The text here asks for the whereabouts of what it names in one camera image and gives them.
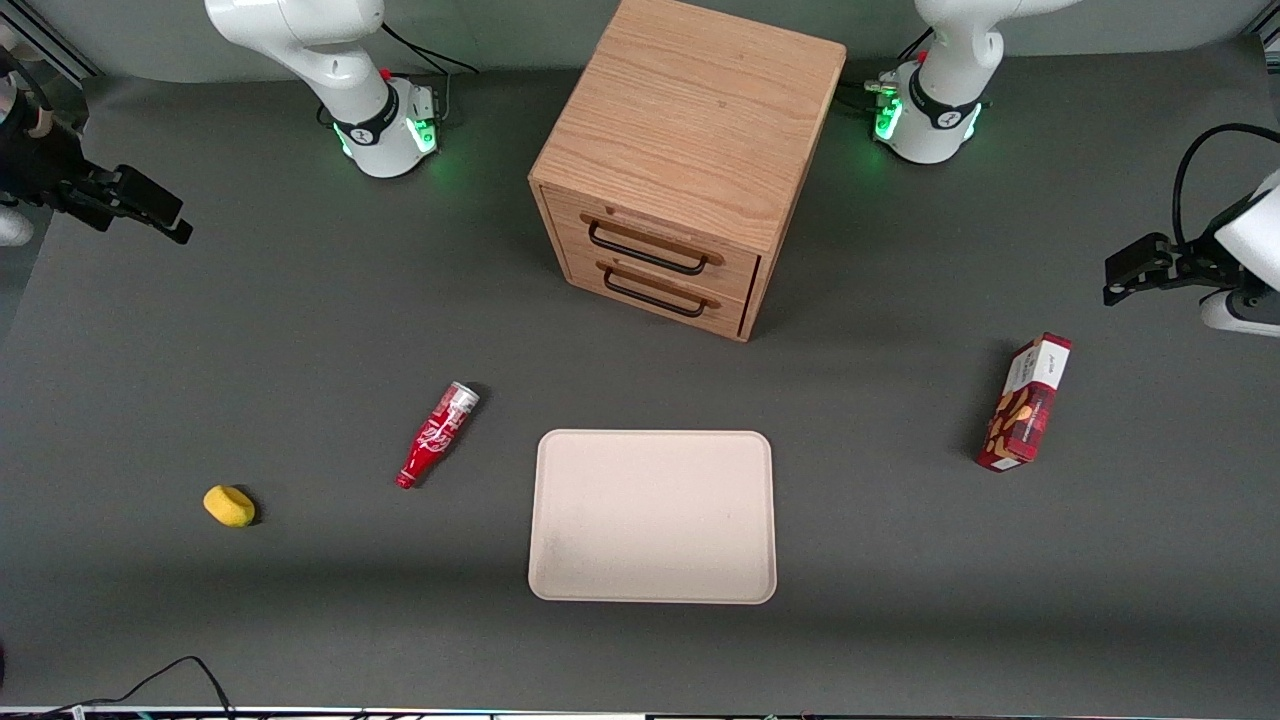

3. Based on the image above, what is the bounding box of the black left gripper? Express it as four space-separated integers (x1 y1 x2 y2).
1103 232 1247 307

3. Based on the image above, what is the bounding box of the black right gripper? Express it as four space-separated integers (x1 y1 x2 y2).
0 112 194 247

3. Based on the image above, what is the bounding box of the red coke bottle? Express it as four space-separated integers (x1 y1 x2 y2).
395 381 481 491

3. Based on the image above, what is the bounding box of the beige plastic tray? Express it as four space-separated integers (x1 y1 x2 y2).
528 429 778 605

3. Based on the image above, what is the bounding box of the red snack box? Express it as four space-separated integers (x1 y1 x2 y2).
976 333 1073 473

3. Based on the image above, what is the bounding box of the yellow sponge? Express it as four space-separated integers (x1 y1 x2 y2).
203 485 257 528

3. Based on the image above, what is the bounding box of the wooden drawer cabinet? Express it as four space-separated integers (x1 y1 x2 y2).
528 0 849 343

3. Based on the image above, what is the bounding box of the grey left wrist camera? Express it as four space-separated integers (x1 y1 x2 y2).
1199 287 1280 339

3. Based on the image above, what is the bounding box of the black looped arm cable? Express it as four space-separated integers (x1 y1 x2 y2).
1172 122 1280 251

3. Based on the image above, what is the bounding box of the black base cable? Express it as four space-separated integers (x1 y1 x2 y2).
381 22 480 77

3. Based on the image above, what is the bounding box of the thin black cable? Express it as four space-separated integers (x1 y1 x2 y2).
40 655 237 717

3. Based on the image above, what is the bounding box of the black drawer handle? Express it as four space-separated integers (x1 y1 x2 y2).
601 265 708 320
587 220 710 277

